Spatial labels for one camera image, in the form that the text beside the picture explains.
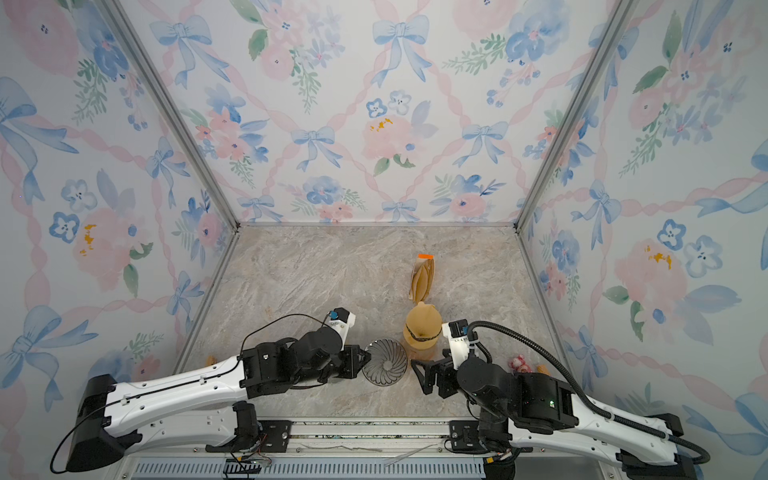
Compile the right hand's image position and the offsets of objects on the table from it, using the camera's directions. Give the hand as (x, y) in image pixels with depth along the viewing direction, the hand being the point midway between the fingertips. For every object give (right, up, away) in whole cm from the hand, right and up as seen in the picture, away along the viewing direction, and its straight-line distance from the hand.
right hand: (424, 359), depth 67 cm
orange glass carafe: (+2, -5, +19) cm, 20 cm away
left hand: (-11, -1, +2) cm, 11 cm away
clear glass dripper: (-8, -3, +8) cm, 12 cm away
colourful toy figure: (+28, -7, +17) cm, 33 cm away
